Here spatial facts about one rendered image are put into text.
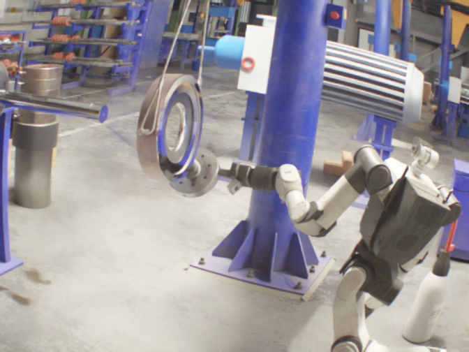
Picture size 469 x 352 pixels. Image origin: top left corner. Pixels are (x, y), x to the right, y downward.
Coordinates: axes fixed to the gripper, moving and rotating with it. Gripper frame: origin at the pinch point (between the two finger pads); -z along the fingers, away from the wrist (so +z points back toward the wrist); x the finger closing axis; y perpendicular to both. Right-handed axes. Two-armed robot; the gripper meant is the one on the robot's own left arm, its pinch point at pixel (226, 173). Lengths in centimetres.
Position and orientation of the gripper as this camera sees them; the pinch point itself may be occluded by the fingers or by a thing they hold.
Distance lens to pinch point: 232.8
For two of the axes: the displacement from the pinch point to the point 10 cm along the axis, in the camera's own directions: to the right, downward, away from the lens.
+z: 9.4, 1.3, -3.2
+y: -2.7, 8.6, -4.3
